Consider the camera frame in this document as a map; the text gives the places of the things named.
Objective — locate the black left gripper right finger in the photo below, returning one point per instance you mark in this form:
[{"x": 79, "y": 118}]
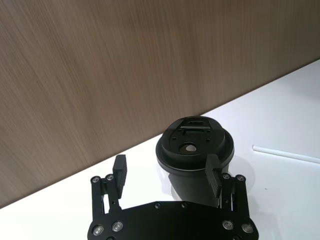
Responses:
[{"x": 212, "y": 182}]

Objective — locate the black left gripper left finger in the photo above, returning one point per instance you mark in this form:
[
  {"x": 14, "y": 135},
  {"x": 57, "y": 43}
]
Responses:
[{"x": 119, "y": 175}]

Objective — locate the black round flanged cap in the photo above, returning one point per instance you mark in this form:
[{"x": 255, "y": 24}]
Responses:
[{"x": 190, "y": 160}]

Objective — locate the thin white strip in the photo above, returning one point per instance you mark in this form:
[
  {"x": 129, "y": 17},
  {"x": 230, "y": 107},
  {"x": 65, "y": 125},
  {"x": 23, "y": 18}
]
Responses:
[{"x": 287, "y": 153}]

